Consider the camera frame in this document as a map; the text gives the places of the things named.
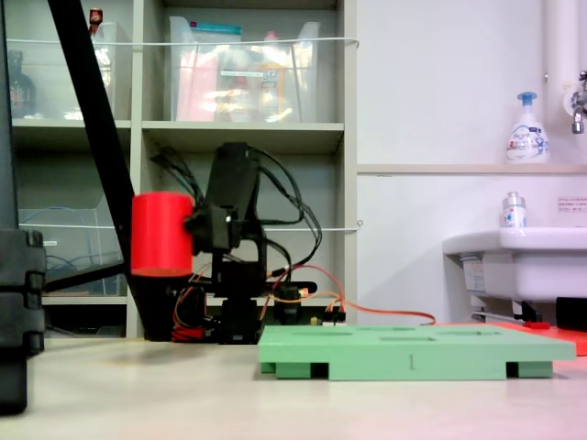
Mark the green shape-hole board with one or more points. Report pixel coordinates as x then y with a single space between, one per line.
367 355

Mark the pink wall label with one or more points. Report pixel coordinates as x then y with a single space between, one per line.
572 204

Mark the yellow spray bottle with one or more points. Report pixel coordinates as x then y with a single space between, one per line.
271 87

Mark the black box under sink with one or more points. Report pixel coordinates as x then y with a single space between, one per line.
572 314

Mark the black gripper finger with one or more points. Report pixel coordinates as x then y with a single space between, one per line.
192 224

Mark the notched black tripod leg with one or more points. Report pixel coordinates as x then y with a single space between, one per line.
20 298

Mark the clear plastic bin with bottles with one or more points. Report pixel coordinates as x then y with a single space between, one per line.
55 91

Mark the brown bottle with red cap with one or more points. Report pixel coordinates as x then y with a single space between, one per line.
95 20

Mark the thin black tripod brace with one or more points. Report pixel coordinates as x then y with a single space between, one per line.
82 276

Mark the pink pack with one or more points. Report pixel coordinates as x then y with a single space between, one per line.
195 91

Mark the white soap pump bottle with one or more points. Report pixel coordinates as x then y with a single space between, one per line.
527 137

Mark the dark glass bottle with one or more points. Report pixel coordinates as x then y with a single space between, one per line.
20 91

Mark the small circuit board with connectors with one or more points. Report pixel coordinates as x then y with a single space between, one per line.
330 322

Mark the small clear sanitizer bottle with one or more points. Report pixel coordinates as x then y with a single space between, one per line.
513 213

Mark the red cylinder block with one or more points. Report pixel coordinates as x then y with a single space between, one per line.
160 234

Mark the beige shelf unit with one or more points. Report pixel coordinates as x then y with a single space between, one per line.
243 133

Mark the large clear plastic bin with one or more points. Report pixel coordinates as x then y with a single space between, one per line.
302 91

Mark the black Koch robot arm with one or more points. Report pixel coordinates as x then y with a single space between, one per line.
231 179

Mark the white sink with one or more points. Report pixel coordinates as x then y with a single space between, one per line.
541 266

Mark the metal faucet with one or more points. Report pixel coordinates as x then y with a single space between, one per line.
579 110

